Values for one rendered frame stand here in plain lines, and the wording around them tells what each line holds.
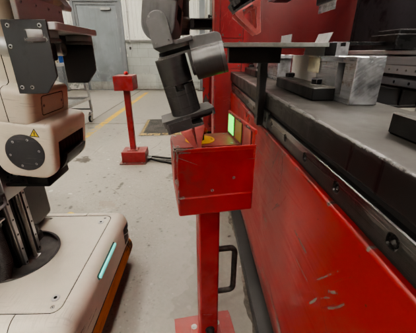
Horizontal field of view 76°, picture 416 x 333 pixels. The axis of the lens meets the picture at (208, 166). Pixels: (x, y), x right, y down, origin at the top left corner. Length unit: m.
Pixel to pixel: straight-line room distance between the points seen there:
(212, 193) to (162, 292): 0.83
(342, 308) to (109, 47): 8.08
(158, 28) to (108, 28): 7.77
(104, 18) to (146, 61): 1.45
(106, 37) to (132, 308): 7.54
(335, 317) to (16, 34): 0.83
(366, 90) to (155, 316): 1.07
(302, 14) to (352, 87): 1.16
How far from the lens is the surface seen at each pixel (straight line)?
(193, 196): 0.55
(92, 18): 8.40
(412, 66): 0.94
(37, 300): 1.05
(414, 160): 0.34
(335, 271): 0.45
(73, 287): 1.04
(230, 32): 1.67
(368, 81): 0.66
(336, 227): 0.43
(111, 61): 8.25
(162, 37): 0.50
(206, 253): 0.74
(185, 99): 0.51
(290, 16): 1.74
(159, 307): 1.27
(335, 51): 0.76
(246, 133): 0.57
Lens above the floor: 0.98
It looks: 23 degrees down
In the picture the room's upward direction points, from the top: straight up
